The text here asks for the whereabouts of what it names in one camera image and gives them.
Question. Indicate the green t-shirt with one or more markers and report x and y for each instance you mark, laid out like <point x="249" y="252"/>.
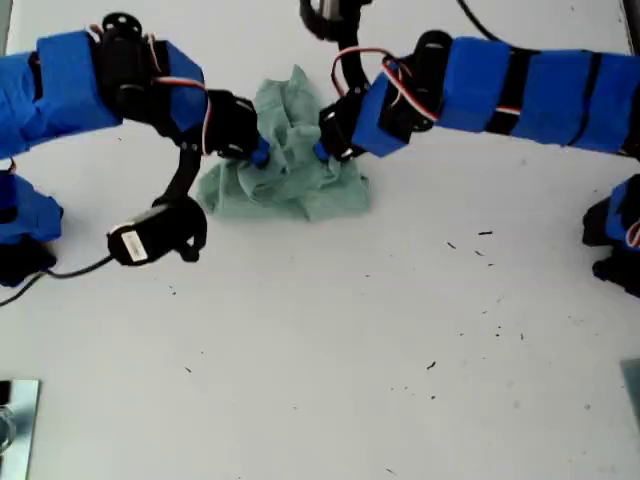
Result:
<point x="300" y="190"/>

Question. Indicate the steel plate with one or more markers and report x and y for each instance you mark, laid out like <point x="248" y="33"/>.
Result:
<point x="22" y="425"/>

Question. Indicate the black camera stalk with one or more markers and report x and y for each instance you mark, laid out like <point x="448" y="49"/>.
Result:
<point x="182" y="172"/>
<point x="352" y="65"/>

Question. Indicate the black camera box white label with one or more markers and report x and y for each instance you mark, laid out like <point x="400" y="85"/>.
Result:
<point x="150" y="235"/>

